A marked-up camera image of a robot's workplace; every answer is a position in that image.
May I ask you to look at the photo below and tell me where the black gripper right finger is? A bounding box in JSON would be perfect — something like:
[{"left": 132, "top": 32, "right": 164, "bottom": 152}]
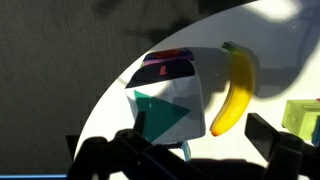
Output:
[{"left": 244, "top": 112, "right": 320, "bottom": 180}]

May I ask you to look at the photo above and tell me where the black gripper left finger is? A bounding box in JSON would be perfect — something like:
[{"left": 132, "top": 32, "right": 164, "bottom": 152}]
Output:
[{"left": 66, "top": 111, "right": 208, "bottom": 180}]

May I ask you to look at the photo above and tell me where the soft block with teal triangle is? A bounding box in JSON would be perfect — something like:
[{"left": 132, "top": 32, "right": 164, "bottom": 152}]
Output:
[{"left": 124, "top": 59, "right": 206, "bottom": 145}]

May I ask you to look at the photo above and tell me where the soft block with number six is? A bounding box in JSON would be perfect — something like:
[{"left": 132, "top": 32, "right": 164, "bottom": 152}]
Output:
[{"left": 142, "top": 48, "right": 196, "bottom": 67}]

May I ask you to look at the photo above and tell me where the teal blue cube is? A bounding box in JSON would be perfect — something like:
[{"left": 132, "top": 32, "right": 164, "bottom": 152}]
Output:
[{"left": 311, "top": 116, "right": 320, "bottom": 148}]

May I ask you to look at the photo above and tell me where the lime green cube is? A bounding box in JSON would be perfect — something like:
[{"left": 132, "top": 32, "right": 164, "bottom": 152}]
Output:
[{"left": 281, "top": 98, "right": 320, "bottom": 141}]

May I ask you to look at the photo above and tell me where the yellow banana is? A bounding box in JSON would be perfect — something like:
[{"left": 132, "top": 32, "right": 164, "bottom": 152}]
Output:
[{"left": 209, "top": 41, "right": 257, "bottom": 138}]

